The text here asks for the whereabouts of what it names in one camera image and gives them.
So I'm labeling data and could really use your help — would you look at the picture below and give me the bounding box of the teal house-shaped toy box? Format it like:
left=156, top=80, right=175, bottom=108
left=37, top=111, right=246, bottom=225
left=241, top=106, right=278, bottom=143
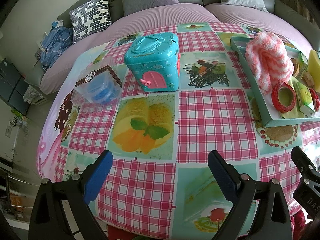
left=124, top=32, right=181, bottom=92

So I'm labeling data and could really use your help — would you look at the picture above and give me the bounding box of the red pink yarn scrunchie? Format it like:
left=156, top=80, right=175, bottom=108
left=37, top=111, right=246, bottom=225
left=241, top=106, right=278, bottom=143
left=309, top=88, right=320, bottom=112

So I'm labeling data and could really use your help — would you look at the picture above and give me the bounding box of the pink satin scrunchie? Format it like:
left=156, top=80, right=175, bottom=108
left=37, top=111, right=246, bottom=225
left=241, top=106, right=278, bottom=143
left=303, top=71, right=314, bottom=88

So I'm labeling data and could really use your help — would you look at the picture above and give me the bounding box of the red tape roll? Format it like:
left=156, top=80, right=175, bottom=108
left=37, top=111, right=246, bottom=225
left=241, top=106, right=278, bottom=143
left=271, top=82, right=297, bottom=113

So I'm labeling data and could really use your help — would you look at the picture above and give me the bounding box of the clear box with blue item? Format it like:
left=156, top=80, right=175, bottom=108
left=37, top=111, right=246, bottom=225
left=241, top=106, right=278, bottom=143
left=71, top=64, right=127, bottom=113

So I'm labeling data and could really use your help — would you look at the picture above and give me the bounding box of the checkered picture tablecloth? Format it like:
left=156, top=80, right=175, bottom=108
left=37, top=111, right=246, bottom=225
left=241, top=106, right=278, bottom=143
left=37, top=22, right=319, bottom=239

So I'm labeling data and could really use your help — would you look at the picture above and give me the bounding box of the green tissue pack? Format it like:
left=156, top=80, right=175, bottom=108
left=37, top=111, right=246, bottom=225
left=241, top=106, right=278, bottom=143
left=293, top=82, right=315, bottom=117
left=296, top=51, right=308, bottom=81

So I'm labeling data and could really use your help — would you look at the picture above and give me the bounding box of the pink white fluffy towel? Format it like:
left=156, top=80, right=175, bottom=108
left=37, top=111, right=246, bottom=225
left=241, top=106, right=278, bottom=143
left=245, top=31, right=293, bottom=95

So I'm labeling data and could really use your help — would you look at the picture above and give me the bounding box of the light green cloth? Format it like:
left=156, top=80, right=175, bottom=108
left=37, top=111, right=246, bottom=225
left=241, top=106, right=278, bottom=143
left=278, top=76, right=313, bottom=119

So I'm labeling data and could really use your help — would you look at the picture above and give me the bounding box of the blue clothes pile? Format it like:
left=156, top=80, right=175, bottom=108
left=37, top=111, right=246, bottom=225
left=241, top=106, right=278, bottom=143
left=40, top=20, right=73, bottom=71

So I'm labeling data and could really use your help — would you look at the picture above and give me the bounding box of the round orange tin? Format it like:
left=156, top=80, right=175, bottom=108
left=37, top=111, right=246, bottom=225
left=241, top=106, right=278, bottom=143
left=290, top=58, right=300, bottom=77

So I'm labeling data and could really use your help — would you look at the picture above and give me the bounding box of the grey sofa with pink seat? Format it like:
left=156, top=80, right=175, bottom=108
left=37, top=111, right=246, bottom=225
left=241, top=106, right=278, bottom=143
left=25, top=0, right=319, bottom=95

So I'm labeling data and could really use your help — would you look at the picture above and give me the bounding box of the black white patterned cushion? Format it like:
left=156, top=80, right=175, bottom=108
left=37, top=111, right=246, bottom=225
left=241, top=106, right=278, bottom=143
left=69, top=0, right=112, bottom=44

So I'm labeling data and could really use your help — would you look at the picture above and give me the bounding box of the yellow green sponge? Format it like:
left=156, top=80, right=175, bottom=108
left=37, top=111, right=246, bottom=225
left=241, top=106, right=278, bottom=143
left=308, top=50, right=320, bottom=93

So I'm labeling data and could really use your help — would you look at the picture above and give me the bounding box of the patterned curtain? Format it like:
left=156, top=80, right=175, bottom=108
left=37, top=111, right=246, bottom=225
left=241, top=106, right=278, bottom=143
left=280, top=0, right=316, bottom=25

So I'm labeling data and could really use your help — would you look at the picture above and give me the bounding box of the teal shallow tray box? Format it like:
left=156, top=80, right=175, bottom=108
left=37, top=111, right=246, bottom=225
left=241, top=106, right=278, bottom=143
left=229, top=36, right=320, bottom=129

